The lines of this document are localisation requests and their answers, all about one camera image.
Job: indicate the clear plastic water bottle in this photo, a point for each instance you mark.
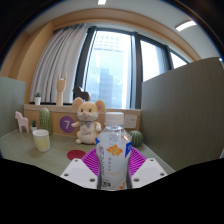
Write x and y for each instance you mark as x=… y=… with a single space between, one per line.
x=113 y=156

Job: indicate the round green cactus ornament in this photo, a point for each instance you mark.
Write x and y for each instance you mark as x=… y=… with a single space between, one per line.
x=137 y=139

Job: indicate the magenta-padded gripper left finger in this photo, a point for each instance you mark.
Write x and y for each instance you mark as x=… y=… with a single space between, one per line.
x=77 y=170

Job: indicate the flat round red coaster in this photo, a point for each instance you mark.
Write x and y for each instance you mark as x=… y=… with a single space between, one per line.
x=75 y=155

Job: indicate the black figurine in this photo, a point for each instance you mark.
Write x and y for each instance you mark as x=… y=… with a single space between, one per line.
x=80 y=93

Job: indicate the dark-framed window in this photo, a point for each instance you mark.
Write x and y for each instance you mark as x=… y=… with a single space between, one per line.
x=110 y=66

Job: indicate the beige mouse plush toy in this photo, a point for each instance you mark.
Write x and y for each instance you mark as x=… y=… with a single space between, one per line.
x=87 y=123

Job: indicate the white curtain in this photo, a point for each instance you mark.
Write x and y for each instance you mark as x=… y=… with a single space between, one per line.
x=58 y=63

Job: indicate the grey-green desk partition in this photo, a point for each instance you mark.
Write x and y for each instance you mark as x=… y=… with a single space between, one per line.
x=183 y=113
x=11 y=106

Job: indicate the tall green cactus ornament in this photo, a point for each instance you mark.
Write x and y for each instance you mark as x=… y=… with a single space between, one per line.
x=45 y=121

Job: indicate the pink horse figurine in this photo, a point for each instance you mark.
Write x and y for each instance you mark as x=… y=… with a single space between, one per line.
x=22 y=121

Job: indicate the ceiling light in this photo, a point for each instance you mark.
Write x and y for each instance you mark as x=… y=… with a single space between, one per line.
x=185 y=25
x=102 y=1

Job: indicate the white wall socket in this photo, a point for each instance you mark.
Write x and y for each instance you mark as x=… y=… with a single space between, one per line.
x=130 y=121

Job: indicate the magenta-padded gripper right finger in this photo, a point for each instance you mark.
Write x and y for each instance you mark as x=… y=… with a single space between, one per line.
x=150 y=170

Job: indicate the wooden desk ledge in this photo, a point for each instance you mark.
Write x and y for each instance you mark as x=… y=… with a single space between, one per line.
x=55 y=110

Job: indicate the purple round number sign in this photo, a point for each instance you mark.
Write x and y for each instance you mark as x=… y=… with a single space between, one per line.
x=65 y=125

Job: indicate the wooden hand model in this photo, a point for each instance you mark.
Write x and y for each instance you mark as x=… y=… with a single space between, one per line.
x=60 y=88

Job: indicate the pale yellow white cup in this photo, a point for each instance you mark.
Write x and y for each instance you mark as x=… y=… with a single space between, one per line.
x=41 y=141

